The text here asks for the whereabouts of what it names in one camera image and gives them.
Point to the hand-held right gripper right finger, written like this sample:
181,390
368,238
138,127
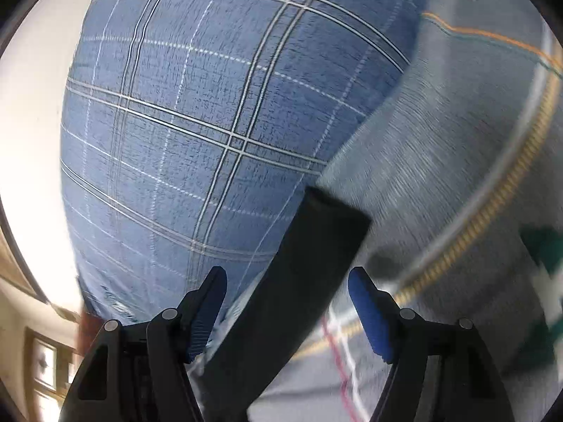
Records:
368,312

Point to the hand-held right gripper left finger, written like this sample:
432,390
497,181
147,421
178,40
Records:
206,316

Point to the black pants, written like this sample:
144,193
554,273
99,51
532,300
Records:
308,263

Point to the wooden framed window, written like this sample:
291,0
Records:
44,360

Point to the grey printed bed sheet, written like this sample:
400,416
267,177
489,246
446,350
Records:
462,140

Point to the blue plaid pillow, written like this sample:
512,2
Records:
198,118

